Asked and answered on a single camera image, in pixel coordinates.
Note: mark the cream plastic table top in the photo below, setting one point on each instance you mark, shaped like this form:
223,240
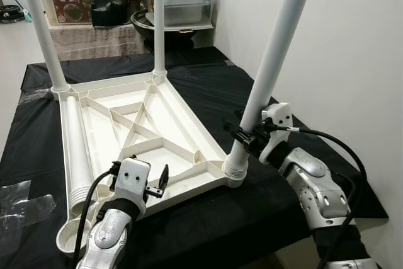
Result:
164,137

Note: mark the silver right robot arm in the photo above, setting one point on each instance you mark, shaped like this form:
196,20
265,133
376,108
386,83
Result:
315,193

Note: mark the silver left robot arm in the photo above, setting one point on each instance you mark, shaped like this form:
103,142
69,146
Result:
107,237

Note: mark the black table cloth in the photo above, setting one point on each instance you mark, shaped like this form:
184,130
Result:
283,218

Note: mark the clear tape strip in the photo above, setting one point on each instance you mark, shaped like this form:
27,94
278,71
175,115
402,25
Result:
25,206
34,96

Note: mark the black wok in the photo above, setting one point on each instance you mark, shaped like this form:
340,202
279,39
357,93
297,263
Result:
182,34

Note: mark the clear lidded plastic container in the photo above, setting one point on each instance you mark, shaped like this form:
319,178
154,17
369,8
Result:
189,9

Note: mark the patterned beige cloth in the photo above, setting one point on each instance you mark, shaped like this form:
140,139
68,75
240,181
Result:
101,42

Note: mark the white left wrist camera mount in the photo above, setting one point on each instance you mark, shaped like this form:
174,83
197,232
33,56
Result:
132,181

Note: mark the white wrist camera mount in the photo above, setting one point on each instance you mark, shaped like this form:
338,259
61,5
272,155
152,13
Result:
132,181
277,121

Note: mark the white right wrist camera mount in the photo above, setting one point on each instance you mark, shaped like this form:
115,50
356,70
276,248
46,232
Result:
277,121

